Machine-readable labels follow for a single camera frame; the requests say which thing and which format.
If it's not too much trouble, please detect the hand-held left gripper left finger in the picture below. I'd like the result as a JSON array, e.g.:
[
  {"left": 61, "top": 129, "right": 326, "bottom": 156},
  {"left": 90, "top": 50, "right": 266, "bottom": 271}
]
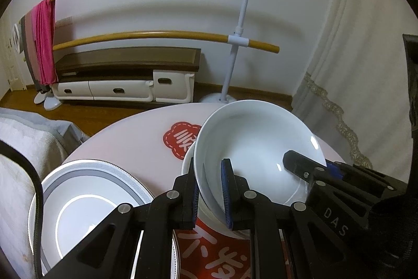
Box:
[{"left": 42, "top": 164, "right": 200, "bottom": 279}]

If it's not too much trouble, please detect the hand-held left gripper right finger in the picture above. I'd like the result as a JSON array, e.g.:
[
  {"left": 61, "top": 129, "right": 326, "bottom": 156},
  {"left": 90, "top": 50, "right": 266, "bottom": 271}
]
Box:
[{"left": 220, "top": 159, "right": 363, "bottom": 279}]

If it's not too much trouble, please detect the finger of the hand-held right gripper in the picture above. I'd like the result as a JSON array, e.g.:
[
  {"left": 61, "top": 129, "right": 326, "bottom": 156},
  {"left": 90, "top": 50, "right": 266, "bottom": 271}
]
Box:
[
  {"left": 327, "top": 162, "right": 394, "bottom": 198},
  {"left": 282, "top": 150, "right": 322, "bottom": 181}
]

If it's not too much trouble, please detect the large plain white bowl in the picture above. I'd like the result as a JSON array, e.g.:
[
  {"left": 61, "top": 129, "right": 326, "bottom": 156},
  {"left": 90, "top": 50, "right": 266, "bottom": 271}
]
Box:
[
  {"left": 181, "top": 148, "right": 258, "bottom": 238},
  {"left": 193, "top": 99, "right": 327, "bottom": 217}
]

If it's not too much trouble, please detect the grey rimmed white plate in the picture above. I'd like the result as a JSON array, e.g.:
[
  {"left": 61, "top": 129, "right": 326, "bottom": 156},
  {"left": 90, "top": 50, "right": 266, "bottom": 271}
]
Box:
[{"left": 28, "top": 159, "right": 180, "bottom": 279}]

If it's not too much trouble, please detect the white curtain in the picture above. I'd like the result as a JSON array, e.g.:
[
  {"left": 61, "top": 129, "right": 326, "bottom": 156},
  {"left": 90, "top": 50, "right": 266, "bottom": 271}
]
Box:
[{"left": 291, "top": 0, "right": 418, "bottom": 183}]

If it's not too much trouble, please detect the white and brown low cabinet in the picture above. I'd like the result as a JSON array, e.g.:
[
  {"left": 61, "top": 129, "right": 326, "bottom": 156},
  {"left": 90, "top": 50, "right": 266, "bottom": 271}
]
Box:
[{"left": 52, "top": 48, "right": 201, "bottom": 103}]

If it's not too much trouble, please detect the bed with white blanket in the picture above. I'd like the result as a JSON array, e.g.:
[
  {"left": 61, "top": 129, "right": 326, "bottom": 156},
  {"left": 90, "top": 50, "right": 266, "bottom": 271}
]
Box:
[{"left": 0, "top": 107, "right": 90, "bottom": 279}]

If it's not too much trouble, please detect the pink towel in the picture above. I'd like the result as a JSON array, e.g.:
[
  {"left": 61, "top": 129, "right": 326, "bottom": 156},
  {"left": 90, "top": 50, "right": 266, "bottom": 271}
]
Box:
[{"left": 34, "top": 0, "right": 59, "bottom": 85}]

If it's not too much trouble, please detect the white door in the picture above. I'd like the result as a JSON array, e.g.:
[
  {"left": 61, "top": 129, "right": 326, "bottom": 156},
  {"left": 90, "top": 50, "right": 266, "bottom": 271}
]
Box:
[{"left": 5, "top": 37, "right": 27, "bottom": 90}]

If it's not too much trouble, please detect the brown towel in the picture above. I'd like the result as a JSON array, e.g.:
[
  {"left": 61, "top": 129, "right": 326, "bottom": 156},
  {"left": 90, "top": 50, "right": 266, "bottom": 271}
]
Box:
[{"left": 20, "top": 13, "right": 49, "bottom": 93}]

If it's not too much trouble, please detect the white fan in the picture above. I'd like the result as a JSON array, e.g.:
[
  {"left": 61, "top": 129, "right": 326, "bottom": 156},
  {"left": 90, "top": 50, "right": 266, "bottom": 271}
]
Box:
[{"left": 13, "top": 22, "right": 27, "bottom": 54}]

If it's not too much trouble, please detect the black cable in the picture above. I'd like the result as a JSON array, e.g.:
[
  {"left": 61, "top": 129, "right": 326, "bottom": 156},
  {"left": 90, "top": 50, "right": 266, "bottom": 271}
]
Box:
[{"left": 0, "top": 140, "right": 44, "bottom": 279}]

